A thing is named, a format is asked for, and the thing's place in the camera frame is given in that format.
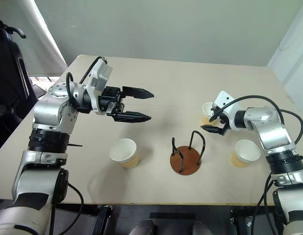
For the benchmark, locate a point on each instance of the black flat bar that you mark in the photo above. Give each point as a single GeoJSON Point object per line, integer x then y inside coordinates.
{"type": "Point", "coordinates": [172, 216]}

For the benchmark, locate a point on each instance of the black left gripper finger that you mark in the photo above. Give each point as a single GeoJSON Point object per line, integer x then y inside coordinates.
{"type": "Point", "coordinates": [138, 93]}
{"type": "Point", "coordinates": [132, 117]}

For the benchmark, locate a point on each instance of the black office chair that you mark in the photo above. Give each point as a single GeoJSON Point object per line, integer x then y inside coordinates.
{"type": "Point", "coordinates": [9, 73]}

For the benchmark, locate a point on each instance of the white and tan paper cup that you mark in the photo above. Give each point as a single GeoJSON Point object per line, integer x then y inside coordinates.
{"type": "Point", "coordinates": [207, 113]}
{"type": "Point", "coordinates": [247, 151]}
{"type": "Point", "coordinates": [123, 151]}

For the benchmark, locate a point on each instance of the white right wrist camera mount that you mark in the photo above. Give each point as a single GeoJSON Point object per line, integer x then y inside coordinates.
{"type": "Point", "coordinates": [225, 99]}

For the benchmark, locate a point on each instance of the white curtain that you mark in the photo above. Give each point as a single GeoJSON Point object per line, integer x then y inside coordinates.
{"type": "Point", "coordinates": [47, 44]}

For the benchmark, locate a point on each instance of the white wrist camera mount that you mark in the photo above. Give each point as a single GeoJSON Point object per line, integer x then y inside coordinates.
{"type": "Point", "coordinates": [225, 99]}
{"type": "Point", "coordinates": [100, 74]}

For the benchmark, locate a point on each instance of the black table frame leg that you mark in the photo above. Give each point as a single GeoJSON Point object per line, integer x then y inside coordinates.
{"type": "Point", "coordinates": [103, 219]}
{"type": "Point", "coordinates": [238, 221]}

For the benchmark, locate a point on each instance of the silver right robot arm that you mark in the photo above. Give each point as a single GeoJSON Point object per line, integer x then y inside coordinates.
{"type": "Point", "coordinates": [269, 124]}

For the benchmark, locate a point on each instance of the dark rounded shape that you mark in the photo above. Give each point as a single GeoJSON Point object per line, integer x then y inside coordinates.
{"type": "Point", "coordinates": [200, 228]}
{"type": "Point", "coordinates": [143, 227]}

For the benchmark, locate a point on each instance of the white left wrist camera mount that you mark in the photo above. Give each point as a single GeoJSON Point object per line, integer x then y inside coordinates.
{"type": "Point", "coordinates": [100, 74]}

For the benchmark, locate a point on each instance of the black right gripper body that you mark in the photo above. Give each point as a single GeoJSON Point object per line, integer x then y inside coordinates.
{"type": "Point", "coordinates": [226, 123]}

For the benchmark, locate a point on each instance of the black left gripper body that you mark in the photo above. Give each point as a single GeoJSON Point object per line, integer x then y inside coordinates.
{"type": "Point", "coordinates": [109, 98]}

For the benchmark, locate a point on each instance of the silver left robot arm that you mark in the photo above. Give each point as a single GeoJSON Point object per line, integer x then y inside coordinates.
{"type": "Point", "coordinates": [49, 111]}

